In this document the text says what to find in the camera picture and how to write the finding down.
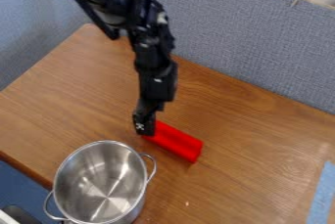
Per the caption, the blue tape strip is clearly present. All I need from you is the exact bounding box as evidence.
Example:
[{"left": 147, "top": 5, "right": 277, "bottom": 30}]
[{"left": 307, "top": 161, "right": 335, "bottom": 224}]

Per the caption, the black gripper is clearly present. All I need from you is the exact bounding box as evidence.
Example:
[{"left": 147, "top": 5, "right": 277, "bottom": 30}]
[{"left": 133, "top": 53, "right": 178, "bottom": 136}]

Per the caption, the grey fabric divider panel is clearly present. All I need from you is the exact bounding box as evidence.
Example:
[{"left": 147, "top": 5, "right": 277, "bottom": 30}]
[{"left": 83, "top": 0, "right": 335, "bottom": 115}]

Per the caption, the metal pot with handles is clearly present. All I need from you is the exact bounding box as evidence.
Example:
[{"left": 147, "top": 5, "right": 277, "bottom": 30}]
[{"left": 43, "top": 140, "right": 157, "bottom": 224}]

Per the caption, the dark object bottom left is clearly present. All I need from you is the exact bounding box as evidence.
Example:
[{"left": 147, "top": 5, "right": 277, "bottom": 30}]
[{"left": 1, "top": 204, "right": 42, "bottom": 224}]

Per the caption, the red plastic block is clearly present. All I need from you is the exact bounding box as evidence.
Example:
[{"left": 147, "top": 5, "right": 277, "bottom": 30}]
[{"left": 142, "top": 121, "right": 202, "bottom": 162}]

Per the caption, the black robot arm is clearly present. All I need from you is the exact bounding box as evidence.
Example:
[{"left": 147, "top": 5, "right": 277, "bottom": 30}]
[{"left": 75, "top": 0, "right": 178, "bottom": 136}]

